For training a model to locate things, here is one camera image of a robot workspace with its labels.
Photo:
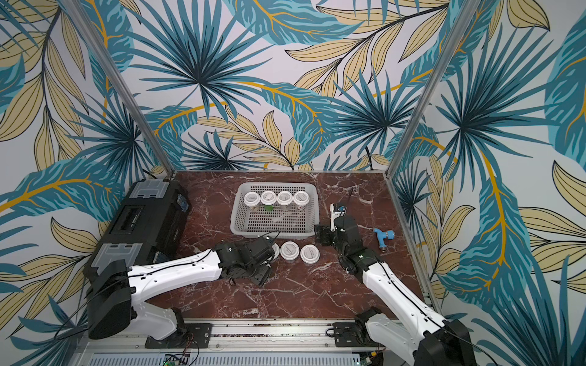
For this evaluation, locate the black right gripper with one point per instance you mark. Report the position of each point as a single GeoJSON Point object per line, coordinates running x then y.
{"type": "Point", "coordinates": [324, 234]}

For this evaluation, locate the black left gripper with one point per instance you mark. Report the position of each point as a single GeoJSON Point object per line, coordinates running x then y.
{"type": "Point", "coordinates": [264, 274]}

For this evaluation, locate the white lidded yogurt cup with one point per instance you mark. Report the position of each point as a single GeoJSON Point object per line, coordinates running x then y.
{"type": "Point", "coordinates": [276, 251]}
{"type": "Point", "coordinates": [285, 198]}
{"type": "Point", "coordinates": [268, 199]}
{"type": "Point", "coordinates": [310, 254]}
{"type": "Point", "coordinates": [252, 200]}
{"type": "Point", "coordinates": [301, 200]}
{"type": "Point", "coordinates": [289, 251]}

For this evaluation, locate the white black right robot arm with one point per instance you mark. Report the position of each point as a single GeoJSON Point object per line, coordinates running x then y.
{"type": "Point", "coordinates": [424, 336]}

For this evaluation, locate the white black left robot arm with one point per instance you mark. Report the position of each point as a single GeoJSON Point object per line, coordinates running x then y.
{"type": "Point", "coordinates": [118, 298]}

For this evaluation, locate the white plastic perforated basket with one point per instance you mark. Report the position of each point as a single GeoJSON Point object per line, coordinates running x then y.
{"type": "Point", "coordinates": [288, 223]}

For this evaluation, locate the blue plastic faucet toy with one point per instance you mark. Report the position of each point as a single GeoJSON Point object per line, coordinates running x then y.
{"type": "Point", "coordinates": [382, 236]}

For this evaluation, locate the black plastic toolbox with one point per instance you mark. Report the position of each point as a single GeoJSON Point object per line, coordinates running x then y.
{"type": "Point", "coordinates": [146, 229]}

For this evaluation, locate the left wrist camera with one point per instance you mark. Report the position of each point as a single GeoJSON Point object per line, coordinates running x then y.
{"type": "Point", "coordinates": [261, 250]}

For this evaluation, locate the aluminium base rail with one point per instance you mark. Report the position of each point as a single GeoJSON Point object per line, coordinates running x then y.
{"type": "Point", "coordinates": [247, 342]}

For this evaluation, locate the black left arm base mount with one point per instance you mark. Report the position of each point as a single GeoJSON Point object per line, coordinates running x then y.
{"type": "Point", "coordinates": [191, 335]}

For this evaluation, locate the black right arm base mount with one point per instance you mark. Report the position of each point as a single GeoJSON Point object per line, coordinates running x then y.
{"type": "Point", "coordinates": [352, 334]}

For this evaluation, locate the right aluminium frame post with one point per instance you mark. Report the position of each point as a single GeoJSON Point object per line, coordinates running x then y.
{"type": "Point", "coordinates": [456, 33]}

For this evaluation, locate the aluminium frame post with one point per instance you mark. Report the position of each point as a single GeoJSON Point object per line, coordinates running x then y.
{"type": "Point", "coordinates": [82, 22]}
{"type": "Point", "coordinates": [456, 33]}

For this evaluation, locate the left aluminium frame post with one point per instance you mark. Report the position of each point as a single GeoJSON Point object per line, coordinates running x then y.
{"type": "Point", "coordinates": [82, 22]}

